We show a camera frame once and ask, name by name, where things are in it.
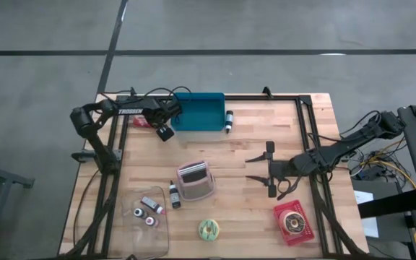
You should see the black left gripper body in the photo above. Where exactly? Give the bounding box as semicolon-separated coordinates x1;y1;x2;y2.
149;99;183;142

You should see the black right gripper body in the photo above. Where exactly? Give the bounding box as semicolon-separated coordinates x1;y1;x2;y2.
264;140;299;199

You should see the red snack packet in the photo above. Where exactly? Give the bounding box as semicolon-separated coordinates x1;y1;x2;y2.
132;115;155;128

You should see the orange toy donut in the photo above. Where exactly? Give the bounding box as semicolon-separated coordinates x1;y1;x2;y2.
278;210;307;235

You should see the black bottle with white band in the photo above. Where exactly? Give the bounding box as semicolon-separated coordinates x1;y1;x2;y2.
224;110;234;134

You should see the green frosted toy donut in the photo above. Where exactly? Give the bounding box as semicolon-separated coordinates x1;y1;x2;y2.
198;218;220;242

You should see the clear plastic container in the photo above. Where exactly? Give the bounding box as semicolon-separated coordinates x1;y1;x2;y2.
119;186;170;259

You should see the blue plastic bin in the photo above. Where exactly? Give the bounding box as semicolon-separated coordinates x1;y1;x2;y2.
170;92;227;132

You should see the red perforated plastic basket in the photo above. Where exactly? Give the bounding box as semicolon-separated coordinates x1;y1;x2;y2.
272;199;316;247

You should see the white paper sheet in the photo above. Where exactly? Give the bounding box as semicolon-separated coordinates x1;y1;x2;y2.
354;190;379;238

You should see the black cart shelf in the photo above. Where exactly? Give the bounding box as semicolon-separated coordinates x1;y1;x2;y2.
357;189;416;220

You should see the bundle of floor cables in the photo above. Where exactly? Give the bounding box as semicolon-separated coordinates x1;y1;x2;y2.
348;144;416;189

